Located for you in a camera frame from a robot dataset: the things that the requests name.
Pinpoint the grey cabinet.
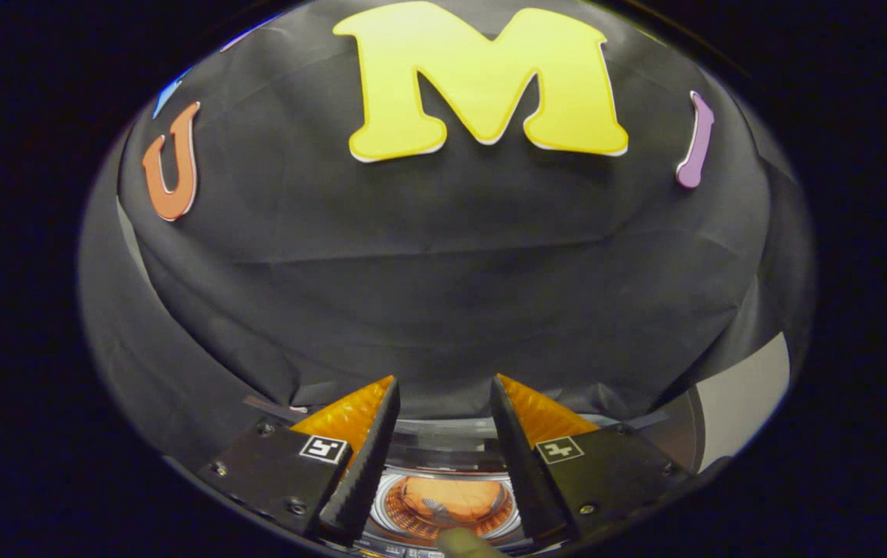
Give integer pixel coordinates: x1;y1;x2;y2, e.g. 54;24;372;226
693;332;792;475

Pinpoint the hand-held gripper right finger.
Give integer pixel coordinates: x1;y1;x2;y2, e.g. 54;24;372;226
490;373;696;545

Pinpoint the orange yellow shirt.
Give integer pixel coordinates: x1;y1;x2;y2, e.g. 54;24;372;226
401;477;507;526

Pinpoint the grey washing machine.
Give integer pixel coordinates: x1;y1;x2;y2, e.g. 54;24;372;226
242;391;706;558

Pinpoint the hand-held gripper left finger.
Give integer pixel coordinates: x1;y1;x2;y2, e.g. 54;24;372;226
207;375;401;547

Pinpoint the black backdrop cloth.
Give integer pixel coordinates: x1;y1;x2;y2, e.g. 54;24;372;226
77;0;816;466

